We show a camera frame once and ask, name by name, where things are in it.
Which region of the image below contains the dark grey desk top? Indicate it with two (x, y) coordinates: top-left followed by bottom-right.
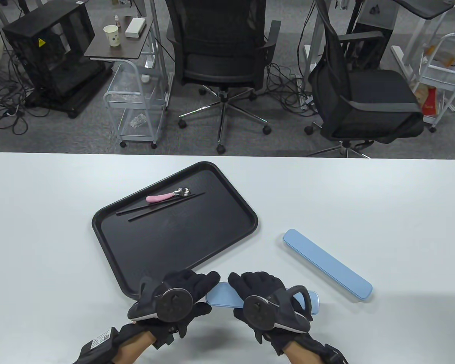
(392, 0), (455, 19)

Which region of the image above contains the black glove sensor box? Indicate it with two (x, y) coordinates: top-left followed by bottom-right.
(154, 327), (175, 349)

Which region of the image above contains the white power strip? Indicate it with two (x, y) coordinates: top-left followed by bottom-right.
(296, 76), (315, 110)

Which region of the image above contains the black plastic tray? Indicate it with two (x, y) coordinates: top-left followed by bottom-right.
(92, 161), (259, 300)

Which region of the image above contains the white paper cup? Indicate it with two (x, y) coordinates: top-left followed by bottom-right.
(103, 25), (119, 47)

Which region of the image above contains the pink handled metal spoon utensil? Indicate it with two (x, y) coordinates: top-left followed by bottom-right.
(146, 187), (191, 203)

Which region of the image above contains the white wire rolling cart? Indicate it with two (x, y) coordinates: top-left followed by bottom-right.
(103, 61), (169, 149)

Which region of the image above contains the black chopstick utensil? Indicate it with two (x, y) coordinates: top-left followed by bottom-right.
(128, 193), (206, 222)
(116, 193), (196, 217)

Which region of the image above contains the person's left hand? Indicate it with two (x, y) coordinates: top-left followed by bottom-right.
(130, 269), (221, 339)

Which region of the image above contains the white desk leg frame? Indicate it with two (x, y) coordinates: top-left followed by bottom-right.
(303, 0), (326, 78)
(131, 0), (174, 111)
(391, 15), (440, 88)

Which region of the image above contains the black computer case on cart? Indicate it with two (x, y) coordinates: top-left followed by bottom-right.
(2, 3), (114, 119)

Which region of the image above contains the white rectangular box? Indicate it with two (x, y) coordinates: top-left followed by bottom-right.
(125, 17), (147, 38)

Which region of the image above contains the tangle of black cables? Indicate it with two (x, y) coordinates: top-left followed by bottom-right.
(0, 45), (53, 136)

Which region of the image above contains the brown side table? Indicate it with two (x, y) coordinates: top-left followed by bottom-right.
(84, 16), (155, 61)

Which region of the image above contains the black round hand controller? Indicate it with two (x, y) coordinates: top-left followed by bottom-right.
(127, 276), (195, 323)
(243, 285), (312, 334)

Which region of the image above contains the black wrist sensor module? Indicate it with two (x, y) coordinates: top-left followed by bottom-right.
(322, 343), (347, 364)
(78, 328), (120, 364)

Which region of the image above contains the person's right forearm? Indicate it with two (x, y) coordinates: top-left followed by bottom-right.
(286, 339), (328, 364)

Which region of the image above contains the blue lidded lunch box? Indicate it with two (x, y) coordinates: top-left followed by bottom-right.
(282, 228), (373, 302)
(206, 281), (320, 316)

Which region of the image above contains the black computer tower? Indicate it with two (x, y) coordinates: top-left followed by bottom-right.
(347, 0), (399, 71)

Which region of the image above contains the black mesh office chair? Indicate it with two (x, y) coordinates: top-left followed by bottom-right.
(165, 0), (282, 154)
(304, 0), (425, 158)

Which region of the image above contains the person's right hand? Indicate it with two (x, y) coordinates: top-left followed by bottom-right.
(227, 270), (322, 357)

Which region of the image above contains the red and orange bag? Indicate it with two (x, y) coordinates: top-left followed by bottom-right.
(415, 83), (438, 116)

